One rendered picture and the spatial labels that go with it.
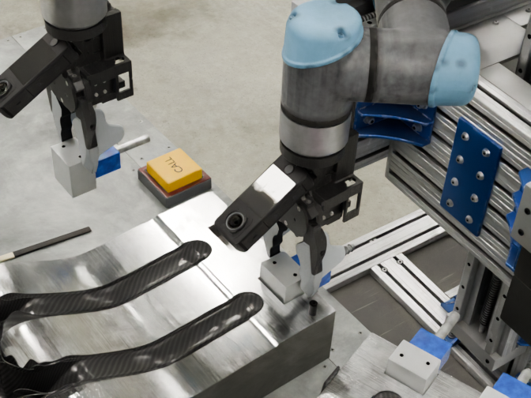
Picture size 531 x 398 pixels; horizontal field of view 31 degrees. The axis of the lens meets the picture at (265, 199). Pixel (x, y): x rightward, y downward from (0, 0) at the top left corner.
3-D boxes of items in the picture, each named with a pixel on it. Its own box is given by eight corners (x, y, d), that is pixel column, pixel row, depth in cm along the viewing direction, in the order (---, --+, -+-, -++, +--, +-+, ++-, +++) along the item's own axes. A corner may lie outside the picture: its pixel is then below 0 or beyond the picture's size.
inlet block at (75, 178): (139, 143, 132) (137, 112, 128) (158, 162, 129) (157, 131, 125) (54, 178, 126) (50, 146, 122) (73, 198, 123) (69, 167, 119)
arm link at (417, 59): (472, -2, 98) (366, -7, 98) (487, 59, 90) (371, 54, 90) (459, 62, 103) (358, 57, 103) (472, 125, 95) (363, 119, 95)
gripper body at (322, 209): (359, 221, 110) (371, 140, 102) (302, 251, 106) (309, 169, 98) (318, 185, 114) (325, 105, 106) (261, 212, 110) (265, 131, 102)
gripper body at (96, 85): (135, 101, 118) (129, 16, 110) (73, 125, 114) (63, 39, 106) (104, 71, 122) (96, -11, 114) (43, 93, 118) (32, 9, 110)
